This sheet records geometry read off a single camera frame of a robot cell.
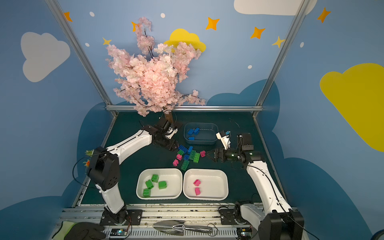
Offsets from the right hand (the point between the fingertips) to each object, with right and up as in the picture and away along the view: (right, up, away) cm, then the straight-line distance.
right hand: (212, 151), depth 77 cm
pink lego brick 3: (-4, -5, +20) cm, 21 cm away
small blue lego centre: (-15, -7, +18) cm, 24 cm away
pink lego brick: (-8, -23, +5) cm, 25 cm away
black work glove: (-61, -37, -7) cm, 72 cm away
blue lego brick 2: (-12, +9, +31) cm, 35 cm away
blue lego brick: (-11, +5, +27) cm, 30 cm away
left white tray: (-22, -17, +12) cm, 30 cm away
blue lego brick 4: (-12, -2, +22) cm, 25 cm away
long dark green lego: (-16, -11, +14) cm, 24 cm away
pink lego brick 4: (-19, -7, +18) cm, 28 cm away
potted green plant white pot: (-70, -2, +7) cm, 70 cm away
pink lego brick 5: (-21, -10, +16) cm, 28 cm away
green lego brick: (-35, -20, +7) cm, 41 cm away
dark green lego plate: (-11, -5, +20) cm, 23 cm away
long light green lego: (-8, -7, +19) cm, 22 cm away
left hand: (-23, +2, +14) cm, 28 cm away
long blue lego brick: (-19, -1, +23) cm, 29 cm away
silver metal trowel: (-18, -37, -5) cm, 41 cm away
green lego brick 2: (-32, -17, +7) cm, 37 cm away
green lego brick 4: (-28, -21, +8) cm, 36 cm away
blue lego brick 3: (-7, +10, +32) cm, 35 cm away
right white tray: (-2, -21, +9) cm, 23 cm away
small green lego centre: (-19, -4, +21) cm, 29 cm away
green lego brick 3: (-35, -23, +2) cm, 42 cm away
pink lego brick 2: (-8, -19, +7) cm, 22 cm away
